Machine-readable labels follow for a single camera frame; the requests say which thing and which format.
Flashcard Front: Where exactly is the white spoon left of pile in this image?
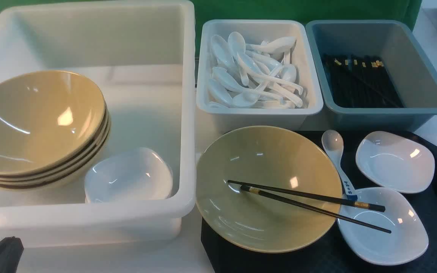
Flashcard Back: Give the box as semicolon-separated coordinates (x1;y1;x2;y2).
211;35;238;73

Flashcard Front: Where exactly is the large white plastic tub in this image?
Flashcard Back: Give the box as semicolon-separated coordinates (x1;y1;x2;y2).
0;0;196;248

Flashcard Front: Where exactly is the white spoon top of pile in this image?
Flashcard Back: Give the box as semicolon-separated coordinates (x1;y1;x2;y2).
246;36;296;54

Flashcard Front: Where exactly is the white spoon blue print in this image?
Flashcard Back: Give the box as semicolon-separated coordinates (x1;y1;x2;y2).
321;130;358;201

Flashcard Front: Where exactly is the black chopsticks pile in bin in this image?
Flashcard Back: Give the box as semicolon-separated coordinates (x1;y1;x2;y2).
321;54;405;108

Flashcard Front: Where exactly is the tan noodle bowl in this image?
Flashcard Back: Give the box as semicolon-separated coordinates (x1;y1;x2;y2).
196;126;342;253

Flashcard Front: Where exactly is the white dish tray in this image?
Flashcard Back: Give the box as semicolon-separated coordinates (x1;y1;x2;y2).
338;187;429;266
355;131;435;194

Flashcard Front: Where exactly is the white spoon of pile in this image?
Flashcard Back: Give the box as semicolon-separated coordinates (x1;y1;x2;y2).
211;35;238;73
246;36;296;54

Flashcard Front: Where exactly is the white spoon bin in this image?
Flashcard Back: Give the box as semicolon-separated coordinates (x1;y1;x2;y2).
196;19;323;132

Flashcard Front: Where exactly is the left robot arm dark grey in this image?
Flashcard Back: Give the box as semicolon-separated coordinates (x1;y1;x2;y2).
0;236;24;273

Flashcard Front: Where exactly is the top stacked tan bowl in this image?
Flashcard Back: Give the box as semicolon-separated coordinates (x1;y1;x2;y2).
0;70;106;175

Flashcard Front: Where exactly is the grey-blue chopstick bin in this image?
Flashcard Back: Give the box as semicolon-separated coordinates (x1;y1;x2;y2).
306;20;437;131

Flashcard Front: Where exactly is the stacked tan bowl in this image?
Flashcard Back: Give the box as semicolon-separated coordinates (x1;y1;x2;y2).
0;110;110;183
0;70;106;175
0;119;112;191
0;127;112;191

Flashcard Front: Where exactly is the bottom stacked tan bowl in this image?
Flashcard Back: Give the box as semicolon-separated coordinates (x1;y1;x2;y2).
0;127;112;191

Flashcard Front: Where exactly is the white dish in tub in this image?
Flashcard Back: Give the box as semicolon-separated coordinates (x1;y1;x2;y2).
84;147;173;204

